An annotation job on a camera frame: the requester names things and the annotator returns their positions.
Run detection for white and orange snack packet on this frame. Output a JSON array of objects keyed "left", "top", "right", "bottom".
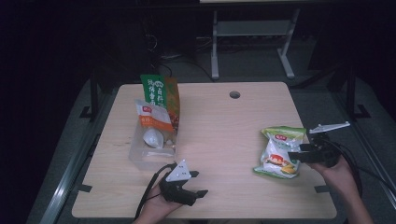
[{"left": 134, "top": 98, "right": 177, "bottom": 149}]

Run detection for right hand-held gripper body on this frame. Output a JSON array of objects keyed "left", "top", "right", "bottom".
[{"left": 307, "top": 120, "right": 351, "bottom": 169}]

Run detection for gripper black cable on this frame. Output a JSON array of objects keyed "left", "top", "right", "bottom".
[
  {"left": 134, "top": 162, "right": 178, "bottom": 220},
  {"left": 326, "top": 139, "right": 396, "bottom": 200}
]

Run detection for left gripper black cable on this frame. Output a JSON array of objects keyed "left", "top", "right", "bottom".
[{"left": 134, "top": 162, "right": 178, "bottom": 220}]

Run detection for white metal table frame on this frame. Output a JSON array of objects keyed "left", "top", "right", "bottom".
[{"left": 210, "top": 8, "right": 302, "bottom": 81}]

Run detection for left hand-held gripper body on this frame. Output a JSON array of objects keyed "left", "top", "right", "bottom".
[{"left": 159, "top": 159, "right": 199, "bottom": 207}]

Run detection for aluminium rail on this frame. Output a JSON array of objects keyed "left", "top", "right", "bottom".
[
  {"left": 330, "top": 90, "right": 396, "bottom": 200},
  {"left": 38, "top": 92, "right": 120, "bottom": 224}
]

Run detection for white and green snack packet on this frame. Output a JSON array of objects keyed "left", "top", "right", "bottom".
[{"left": 252, "top": 125, "right": 307, "bottom": 180}]

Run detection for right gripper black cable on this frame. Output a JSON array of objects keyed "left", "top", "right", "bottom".
[{"left": 326, "top": 139, "right": 396, "bottom": 200}]

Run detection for person's right hand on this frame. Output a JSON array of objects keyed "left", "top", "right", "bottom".
[{"left": 306, "top": 155, "right": 356, "bottom": 195}]

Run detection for black metal stand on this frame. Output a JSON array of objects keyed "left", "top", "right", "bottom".
[
  {"left": 78, "top": 69, "right": 101, "bottom": 122},
  {"left": 345, "top": 66, "right": 372, "bottom": 120}
]

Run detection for black floor cables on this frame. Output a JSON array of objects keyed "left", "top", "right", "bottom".
[{"left": 145, "top": 33, "right": 216, "bottom": 84}]

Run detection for green and red snack packet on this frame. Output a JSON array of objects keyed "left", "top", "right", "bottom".
[{"left": 139, "top": 74, "right": 181, "bottom": 134}]

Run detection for person's left hand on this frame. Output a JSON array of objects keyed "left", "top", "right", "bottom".
[{"left": 141, "top": 186, "right": 183, "bottom": 222}]

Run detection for clear plastic container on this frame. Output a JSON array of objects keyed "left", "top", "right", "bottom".
[{"left": 128, "top": 118, "right": 179, "bottom": 172}]

